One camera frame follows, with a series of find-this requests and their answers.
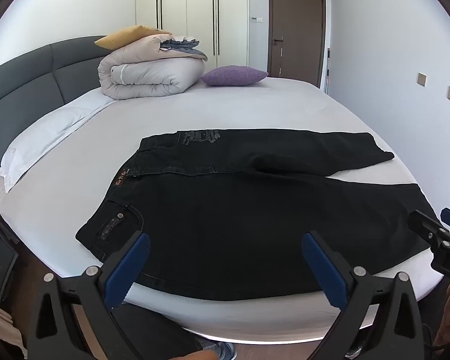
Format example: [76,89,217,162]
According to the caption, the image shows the person's leg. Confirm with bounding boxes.
[112,303,208,360]

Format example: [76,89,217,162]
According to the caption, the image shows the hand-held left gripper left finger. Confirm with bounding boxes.
[26,230,152,360]

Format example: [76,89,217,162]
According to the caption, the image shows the folded grey-blue blanket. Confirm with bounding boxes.
[158,35,208,62]

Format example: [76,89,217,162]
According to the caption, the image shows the purple pillow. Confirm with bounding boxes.
[200,65,269,87]

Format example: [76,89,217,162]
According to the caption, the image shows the white wardrobe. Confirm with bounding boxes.
[136,0,250,70]

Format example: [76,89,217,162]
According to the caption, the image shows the black denim pants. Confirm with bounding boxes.
[75,128,441,301]

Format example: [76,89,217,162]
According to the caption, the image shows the yellow pillow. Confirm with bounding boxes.
[94,25,172,50]

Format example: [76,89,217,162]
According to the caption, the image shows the brown door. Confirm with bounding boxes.
[267,0,327,89]

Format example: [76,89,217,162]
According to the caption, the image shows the grey upholstered headboard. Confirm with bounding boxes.
[0,35,115,181]

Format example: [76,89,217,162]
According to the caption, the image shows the white pillow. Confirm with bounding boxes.
[0,107,115,194]

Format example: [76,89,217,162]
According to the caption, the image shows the folded beige duvet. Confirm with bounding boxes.
[97,34,206,101]

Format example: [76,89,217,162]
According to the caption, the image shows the white bed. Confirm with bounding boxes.
[0,77,445,342]

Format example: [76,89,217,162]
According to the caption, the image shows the grey shoe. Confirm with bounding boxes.
[210,341,238,360]

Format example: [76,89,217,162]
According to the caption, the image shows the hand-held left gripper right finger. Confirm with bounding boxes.
[301,230,432,360]

